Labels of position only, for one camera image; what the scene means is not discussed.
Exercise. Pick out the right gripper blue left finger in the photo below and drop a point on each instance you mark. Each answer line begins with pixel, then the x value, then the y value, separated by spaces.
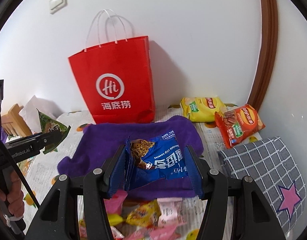
pixel 114 173

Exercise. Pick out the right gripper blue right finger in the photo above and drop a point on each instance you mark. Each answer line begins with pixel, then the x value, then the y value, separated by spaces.
pixel 196 172

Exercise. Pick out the blue chocolate chip cookie packet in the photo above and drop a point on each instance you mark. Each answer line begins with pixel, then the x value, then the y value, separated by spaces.
pixel 152 160

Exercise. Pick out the yellow orange snack packet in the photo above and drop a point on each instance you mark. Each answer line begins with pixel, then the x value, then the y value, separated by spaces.
pixel 147 215

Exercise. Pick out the pink white snack packet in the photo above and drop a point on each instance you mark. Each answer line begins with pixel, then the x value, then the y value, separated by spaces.
pixel 171 210

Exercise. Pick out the green snack packet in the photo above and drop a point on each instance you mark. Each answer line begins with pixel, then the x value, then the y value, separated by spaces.
pixel 52 129

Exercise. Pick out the person's left hand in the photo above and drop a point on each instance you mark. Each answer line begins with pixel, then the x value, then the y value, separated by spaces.
pixel 15 196

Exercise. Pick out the wooden chair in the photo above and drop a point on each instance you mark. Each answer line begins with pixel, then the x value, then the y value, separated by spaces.
pixel 14 124

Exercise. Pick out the purple towel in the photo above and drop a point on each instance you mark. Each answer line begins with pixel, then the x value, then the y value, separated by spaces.
pixel 101 141

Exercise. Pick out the white plastic bag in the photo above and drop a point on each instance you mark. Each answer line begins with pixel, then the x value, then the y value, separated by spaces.
pixel 30 112

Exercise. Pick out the orange Lays chips bag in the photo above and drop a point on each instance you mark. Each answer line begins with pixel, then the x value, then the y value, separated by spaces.
pixel 238 124

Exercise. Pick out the yellow Lays chips bag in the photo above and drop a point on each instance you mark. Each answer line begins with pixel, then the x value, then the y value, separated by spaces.
pixel 202 109

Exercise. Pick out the grey checked cushion with star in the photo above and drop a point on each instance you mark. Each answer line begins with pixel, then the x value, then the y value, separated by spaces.
pixel 270 164

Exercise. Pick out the red paper shopping bag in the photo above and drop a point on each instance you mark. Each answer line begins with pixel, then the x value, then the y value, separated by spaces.
pixel 115 80

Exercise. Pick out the white wall switch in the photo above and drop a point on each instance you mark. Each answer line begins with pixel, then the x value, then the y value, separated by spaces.
pixel 56 5

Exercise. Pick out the brown wooden door frame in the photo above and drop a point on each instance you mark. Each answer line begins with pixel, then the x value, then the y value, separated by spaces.
pixel 267 54

